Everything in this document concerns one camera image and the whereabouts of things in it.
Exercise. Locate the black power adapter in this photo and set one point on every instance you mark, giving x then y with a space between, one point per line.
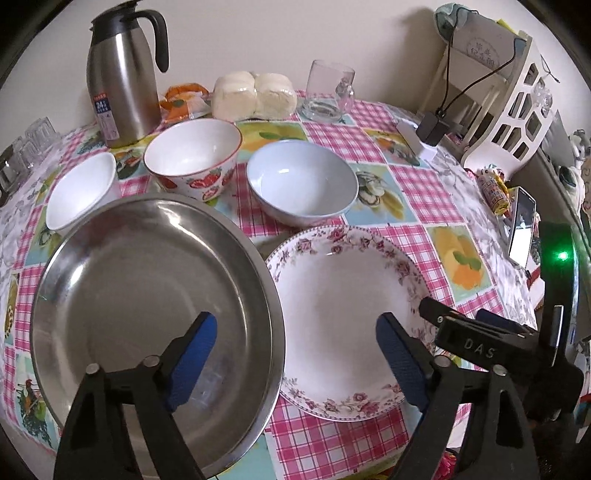
431 128

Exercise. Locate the ribbed glass cup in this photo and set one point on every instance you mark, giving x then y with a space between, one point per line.
42 131
27 153

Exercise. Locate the bag of steamed buns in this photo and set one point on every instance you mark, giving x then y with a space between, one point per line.
254 94

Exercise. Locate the small colourful candy bottle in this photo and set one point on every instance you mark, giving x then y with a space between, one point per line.
494 189

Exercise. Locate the white cutout rack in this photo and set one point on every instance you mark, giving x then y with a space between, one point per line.
512 115

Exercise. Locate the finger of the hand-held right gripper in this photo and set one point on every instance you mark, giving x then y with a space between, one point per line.
475 346
508 323

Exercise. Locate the ceramic figurine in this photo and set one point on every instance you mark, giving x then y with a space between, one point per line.
577 161

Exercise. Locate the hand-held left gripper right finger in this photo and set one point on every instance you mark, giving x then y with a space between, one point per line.
401 360

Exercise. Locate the orange snack packet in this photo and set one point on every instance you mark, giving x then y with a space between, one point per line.
182 104

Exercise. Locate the large stainless steel basin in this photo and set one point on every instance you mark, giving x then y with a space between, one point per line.
138 286

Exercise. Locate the small white bowl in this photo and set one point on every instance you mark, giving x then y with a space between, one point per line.
78 194

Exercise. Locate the floral rim white plate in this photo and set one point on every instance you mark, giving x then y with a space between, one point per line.
332 295

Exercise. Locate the light blue bowl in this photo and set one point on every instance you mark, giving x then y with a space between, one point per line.
300 180

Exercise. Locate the pink checked tablecloth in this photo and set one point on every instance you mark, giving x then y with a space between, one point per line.
415 194

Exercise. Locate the strawberry print bowl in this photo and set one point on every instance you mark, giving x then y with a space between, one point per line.
189 147

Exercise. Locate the stainless steel thermos jug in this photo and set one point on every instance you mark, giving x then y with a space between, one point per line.
122 78

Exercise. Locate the clear glass mug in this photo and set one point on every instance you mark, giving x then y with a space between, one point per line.
325 92

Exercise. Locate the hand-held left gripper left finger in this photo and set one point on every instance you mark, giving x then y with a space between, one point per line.
194 360

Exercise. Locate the small white box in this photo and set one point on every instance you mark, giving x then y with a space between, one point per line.
413 138

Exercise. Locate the smartphone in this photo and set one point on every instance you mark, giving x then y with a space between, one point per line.
521 226

